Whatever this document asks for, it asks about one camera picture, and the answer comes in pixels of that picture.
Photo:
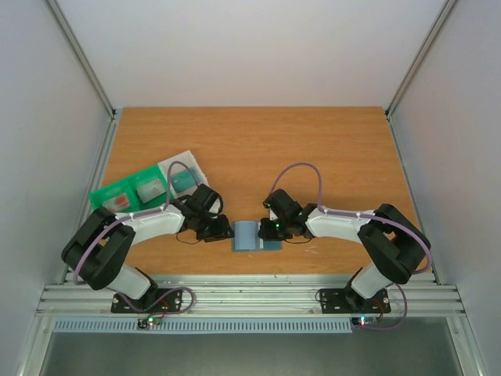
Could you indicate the green two-compartment bin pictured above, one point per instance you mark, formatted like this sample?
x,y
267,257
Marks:
x,y
128,185

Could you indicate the teal leather card holder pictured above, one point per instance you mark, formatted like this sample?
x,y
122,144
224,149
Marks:
x,y
246,238

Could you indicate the red white card in bin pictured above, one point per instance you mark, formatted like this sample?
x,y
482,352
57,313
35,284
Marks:
x,y
117,204

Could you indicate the left aluminium side rail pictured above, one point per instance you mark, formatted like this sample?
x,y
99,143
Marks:
x,y
98,170

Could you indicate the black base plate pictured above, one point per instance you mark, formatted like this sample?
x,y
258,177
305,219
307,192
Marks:
x,y
334,301
155,301

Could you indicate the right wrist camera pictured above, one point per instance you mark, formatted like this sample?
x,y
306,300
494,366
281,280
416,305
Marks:
x,y
273,214

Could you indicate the right aluminium side rail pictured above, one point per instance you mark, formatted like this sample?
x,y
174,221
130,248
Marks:
x,y
408,181

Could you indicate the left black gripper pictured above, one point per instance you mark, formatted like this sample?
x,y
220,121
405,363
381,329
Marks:
x,y
221,232

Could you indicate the left aluminium frame post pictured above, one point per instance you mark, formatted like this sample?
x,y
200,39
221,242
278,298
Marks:
x,y
64,25

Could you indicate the small circuit board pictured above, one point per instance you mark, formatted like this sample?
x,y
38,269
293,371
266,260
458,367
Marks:
x,y
363,321
148,323

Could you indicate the aluminium frame post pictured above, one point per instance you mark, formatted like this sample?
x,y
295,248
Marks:
x,y
64,25
423,51

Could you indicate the aluminium side rail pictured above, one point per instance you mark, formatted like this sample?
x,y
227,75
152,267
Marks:
x,y
408,181
98,170

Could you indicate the right aluminium frame post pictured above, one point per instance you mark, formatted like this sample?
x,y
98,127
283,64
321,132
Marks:
x,y
423,51

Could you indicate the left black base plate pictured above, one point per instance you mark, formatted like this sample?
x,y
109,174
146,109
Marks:
x,y
155,301

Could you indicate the left small circuit board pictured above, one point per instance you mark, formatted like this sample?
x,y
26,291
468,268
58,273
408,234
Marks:
x,y
148,323

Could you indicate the white plastic bin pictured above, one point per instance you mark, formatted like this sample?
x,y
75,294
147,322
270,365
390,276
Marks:
x,y
183,161

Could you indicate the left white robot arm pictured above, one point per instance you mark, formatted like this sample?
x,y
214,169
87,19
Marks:
x,y
97,251

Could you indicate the aluminium front rail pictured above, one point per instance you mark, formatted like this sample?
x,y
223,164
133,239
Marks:
x,y
259,295

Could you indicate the right small circuit board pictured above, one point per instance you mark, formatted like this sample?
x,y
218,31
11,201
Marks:
x,y
363,321

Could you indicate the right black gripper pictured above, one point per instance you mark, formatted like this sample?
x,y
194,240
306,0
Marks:
x,y
266,229

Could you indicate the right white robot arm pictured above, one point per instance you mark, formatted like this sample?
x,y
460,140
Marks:
x,y
396,248

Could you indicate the silver card in green bin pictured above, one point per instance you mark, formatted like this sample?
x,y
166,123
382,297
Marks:
x,y
150,190

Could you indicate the grey slotted cable duct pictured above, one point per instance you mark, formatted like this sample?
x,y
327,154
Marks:
x,y
186,325

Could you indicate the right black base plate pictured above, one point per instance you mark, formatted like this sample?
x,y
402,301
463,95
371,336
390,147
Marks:
x,y
334,301

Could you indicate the teal credit card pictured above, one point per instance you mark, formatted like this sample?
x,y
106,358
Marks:
x,y
184,180

